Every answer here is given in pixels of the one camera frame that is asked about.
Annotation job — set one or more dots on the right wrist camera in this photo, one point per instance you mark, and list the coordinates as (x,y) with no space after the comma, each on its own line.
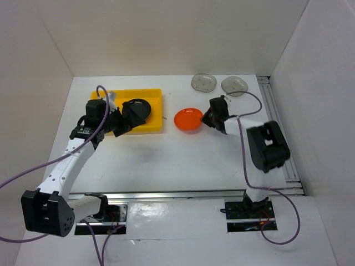
(226,98)

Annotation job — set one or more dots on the clear grey plate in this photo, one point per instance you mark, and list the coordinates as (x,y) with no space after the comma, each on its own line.
(234,86)
(204,83)

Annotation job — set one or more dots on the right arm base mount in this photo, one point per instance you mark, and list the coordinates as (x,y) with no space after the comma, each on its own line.
(238,220)

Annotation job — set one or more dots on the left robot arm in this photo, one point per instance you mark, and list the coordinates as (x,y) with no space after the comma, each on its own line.
(46,209)

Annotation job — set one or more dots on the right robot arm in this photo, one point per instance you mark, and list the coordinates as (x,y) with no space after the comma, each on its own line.
(263,148)

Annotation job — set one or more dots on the orange plate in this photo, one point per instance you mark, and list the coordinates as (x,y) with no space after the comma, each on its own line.
(188,119)

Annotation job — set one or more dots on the black plate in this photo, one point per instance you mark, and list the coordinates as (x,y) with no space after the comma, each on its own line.
(140,106)

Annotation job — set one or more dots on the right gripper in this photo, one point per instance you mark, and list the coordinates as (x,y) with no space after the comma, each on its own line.
(205,119)

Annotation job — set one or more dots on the aluminium rail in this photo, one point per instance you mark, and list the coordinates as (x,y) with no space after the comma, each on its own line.
(173,195)
(293,182)

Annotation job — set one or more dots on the right side aluminium rail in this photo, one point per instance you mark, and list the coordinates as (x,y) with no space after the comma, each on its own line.
(293,182)

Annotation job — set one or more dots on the front aluminium rail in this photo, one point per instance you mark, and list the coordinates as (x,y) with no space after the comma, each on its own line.
(173,195)

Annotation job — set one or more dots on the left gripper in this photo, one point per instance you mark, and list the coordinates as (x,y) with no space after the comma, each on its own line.
(128,122)

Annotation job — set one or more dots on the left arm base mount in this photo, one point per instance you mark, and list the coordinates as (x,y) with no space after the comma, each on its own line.
(114,222)

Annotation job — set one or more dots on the yellow plastic bin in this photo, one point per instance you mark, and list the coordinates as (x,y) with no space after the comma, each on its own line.
(153,96)

